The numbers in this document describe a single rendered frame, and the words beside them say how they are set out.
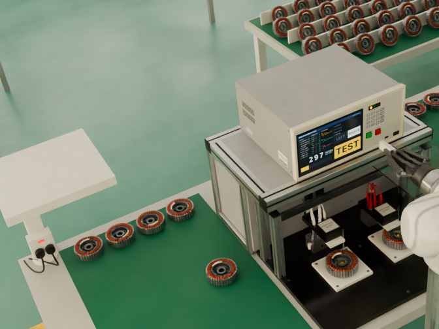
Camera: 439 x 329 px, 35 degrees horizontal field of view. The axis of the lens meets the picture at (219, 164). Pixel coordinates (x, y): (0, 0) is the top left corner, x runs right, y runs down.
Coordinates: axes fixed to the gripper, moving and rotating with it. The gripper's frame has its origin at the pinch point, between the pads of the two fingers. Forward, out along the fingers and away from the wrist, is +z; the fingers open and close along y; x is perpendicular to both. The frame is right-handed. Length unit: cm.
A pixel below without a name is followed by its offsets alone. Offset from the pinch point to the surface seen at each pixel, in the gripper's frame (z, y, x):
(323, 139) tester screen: 9.7, -18.2, 6.0
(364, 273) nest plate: -9.7, -15.8, -40.0
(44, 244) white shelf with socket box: 60, -108, -32
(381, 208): 5.6, 2.8, -31.1
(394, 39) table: 116, 98, -40
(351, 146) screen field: 9.7, -7.2, -1.6
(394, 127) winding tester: 9.8, 10.7, -1.5
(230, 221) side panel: 40, -41, -40
